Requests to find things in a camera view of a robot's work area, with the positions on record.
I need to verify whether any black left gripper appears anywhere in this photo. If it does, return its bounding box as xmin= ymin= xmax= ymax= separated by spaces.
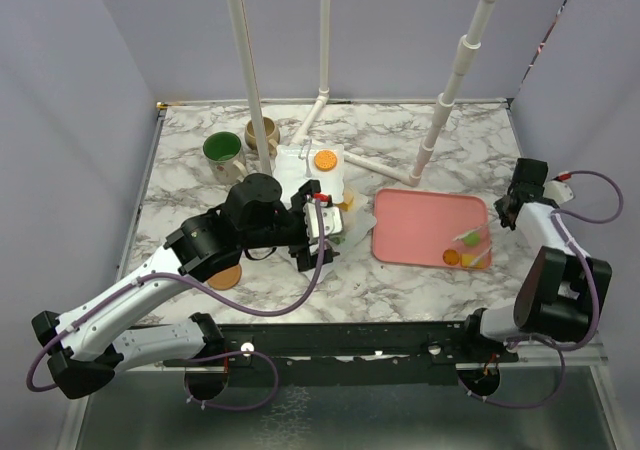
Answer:
xmin=241 ymin=182 xmax=341 ymax=271

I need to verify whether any green swiss roll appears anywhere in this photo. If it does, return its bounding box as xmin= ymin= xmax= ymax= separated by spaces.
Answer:
xmin=329 ymin=235 xmax=349 ymax=246

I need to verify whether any green round biscuit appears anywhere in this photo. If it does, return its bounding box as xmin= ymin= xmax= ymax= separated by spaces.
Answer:
xmin=461 ymin=232 xmax=482 ymax=247

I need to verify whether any yellow sponge cake square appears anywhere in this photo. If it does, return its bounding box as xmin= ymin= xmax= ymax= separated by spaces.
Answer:
xmin=337 ymin=189 xmax=355 ymax=212

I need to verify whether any three tier white stand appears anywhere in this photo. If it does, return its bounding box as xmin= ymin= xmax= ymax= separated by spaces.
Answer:
xmin=273 ymin=139 xmax=377 ymax=281

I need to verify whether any orange sandwich biscuit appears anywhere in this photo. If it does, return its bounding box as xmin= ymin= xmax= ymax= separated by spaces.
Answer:
xmin=313 ymin=149 xmax=339 ymax=172

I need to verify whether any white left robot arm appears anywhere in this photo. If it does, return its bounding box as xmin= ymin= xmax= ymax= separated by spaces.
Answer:
xmin=32 ymin=173 xmax=344 ymax=399

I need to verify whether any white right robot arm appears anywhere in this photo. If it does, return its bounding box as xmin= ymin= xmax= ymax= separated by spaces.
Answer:
xmin=459 ymin=158 xmax=624 ymax=361

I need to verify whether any yellow rectangular biscuit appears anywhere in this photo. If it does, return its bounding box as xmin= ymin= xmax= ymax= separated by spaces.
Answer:
xmin=460 ymin=254 xmax=487 ymax=269

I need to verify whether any orange chip cookie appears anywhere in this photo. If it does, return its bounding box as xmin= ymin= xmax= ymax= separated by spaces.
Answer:
xmin=442 ymin=249 xmax=460 ymax=266

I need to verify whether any wooden coaster near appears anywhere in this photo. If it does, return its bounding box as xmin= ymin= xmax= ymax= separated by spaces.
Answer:
xmin=206 ymin=264 xmax=242 ymax=291

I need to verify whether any pink serving tray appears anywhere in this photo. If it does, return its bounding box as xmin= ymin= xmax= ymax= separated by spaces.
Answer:
xmin=372 ymin=188 xmax=491 ymax=270

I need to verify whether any beige ceramic mug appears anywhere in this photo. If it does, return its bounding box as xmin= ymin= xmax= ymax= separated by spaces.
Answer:
xmin=244 ymin=117 xmax=281 ymax=155

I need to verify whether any green interior mug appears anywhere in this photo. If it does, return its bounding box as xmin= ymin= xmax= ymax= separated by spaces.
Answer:
xmin=202 ymin=131 xmax=248 ymax=185

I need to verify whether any middle white pvc pole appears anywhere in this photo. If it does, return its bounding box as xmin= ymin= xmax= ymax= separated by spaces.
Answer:
xmin=291 ymin=0 xmax=331 ymax=144

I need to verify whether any left white pvc pole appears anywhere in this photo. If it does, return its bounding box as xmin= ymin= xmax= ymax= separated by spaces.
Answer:
xmin=227 ymin=0 xmax=272 ymax=175

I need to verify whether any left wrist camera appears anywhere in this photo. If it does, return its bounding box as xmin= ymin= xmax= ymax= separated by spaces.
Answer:
xmin=302 ymin=197 xmax=345 ymax=243

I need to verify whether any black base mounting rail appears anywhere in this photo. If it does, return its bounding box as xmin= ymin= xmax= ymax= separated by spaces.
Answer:
xmin=119 ymin=319 xmax=521 ymax=387

